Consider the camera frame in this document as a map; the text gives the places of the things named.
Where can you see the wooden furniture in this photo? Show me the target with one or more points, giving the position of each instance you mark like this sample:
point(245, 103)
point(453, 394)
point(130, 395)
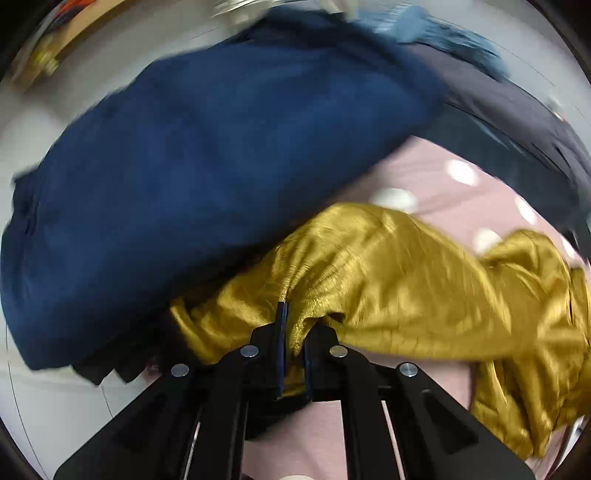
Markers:
point(69, 41)

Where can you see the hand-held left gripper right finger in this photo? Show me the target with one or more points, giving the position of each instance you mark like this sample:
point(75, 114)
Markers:
point(308, 369)

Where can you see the pink polka dot blanket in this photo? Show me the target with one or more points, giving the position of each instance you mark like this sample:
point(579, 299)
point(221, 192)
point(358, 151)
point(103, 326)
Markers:
point(429, 170)

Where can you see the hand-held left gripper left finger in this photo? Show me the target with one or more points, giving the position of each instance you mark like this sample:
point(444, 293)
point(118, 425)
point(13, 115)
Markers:
point(280, 355)

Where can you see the navy blue garment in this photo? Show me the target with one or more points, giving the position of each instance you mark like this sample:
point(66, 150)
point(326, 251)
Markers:
point(207, 161)

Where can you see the gold satin garment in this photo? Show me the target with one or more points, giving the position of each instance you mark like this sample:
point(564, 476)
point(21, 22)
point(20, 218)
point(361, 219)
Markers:
point(392, 286)

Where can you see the dark grey bedding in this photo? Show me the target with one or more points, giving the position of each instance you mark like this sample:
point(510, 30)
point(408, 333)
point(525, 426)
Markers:
point(508, 120)

